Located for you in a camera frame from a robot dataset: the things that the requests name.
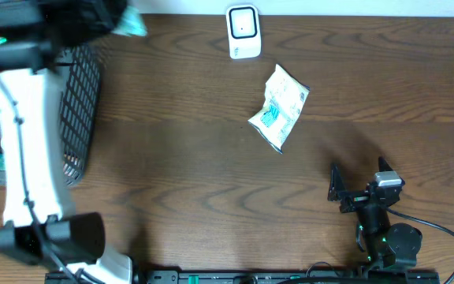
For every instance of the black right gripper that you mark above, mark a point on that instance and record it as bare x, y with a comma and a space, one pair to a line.
355, 199

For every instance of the white yellow snack bag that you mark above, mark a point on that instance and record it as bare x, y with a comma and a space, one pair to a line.
284, 100

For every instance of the green wipes packet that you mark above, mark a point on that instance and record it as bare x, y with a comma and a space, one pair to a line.
131, 24

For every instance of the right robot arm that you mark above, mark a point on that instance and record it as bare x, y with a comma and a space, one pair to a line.
390, 246

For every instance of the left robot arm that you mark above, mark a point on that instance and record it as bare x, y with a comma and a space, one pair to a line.
40, 224

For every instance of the white barcode scanner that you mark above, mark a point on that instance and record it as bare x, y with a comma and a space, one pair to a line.
244, 33

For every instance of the grey plastic mesh basket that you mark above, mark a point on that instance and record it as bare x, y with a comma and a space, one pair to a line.
79, 100

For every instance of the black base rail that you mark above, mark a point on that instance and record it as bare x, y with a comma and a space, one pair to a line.
321, 275

